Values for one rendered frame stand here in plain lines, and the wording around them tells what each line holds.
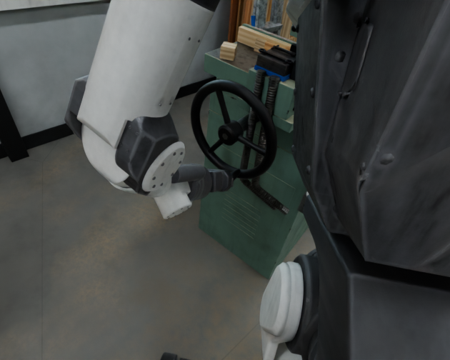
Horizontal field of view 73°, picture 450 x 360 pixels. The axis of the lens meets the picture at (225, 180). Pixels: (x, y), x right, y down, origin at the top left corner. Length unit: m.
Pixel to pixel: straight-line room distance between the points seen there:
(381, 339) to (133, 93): 0.29
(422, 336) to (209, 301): 1.20
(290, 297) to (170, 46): 0.28
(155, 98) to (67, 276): 1.30
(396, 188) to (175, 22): 0.22
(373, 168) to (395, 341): 0.14
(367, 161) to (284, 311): 0.22
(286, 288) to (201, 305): 1.08
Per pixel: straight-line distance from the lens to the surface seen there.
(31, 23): 1.96
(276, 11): 2.00
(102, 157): 0.41
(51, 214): 1.79
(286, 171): 1.04
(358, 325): 0.26
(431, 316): 0.28
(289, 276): 0.36
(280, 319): 0.36
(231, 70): 1.01
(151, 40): 0.30
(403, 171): 0.18
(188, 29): 0.31
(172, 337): 1.37
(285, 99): 0.82
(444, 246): 0.22
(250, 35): 1.16
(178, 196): 0.62
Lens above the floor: 1.30
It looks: 44 degrees down
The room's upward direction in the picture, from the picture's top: 9 degrees clockwise
